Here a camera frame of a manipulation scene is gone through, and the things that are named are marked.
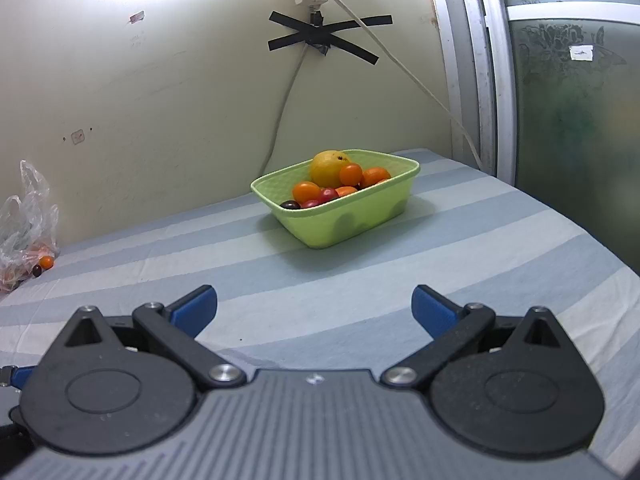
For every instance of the white wall sticker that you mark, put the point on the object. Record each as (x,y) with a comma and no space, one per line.
(77,136)

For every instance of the pink wall sticker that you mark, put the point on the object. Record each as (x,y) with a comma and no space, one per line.
(136,16)

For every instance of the clear plastic bag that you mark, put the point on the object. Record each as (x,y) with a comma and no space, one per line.
(20,230)

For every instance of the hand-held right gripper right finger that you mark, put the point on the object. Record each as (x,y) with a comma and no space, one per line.
(432,307)

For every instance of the green plastic basket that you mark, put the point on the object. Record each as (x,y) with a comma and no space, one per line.
(350,220)

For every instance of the orange cherry tomato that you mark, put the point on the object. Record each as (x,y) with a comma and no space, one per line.
(306,191)
(345,191)
(351,174)
(375,177)
(47,261)

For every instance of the metal sliding door frame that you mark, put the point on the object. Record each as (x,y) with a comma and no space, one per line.
(460,60)

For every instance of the striped bed sheet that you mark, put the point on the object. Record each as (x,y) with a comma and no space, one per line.
(450,240)

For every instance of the black tape cross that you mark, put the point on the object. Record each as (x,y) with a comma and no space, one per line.
(320,34)

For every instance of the frosted glass door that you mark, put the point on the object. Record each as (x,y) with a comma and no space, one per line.
(575,135)

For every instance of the white door label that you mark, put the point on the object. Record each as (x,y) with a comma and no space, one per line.
(580,52)

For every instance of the red cherry tomato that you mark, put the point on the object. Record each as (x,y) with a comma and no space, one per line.
(328,194)
(310,204)

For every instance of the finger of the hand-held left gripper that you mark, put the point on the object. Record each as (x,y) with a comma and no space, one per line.
(19,376)

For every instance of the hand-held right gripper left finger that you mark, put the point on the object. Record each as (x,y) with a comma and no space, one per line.
(192,307)

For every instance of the yellow lemon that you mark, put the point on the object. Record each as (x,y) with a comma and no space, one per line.
(327,167)

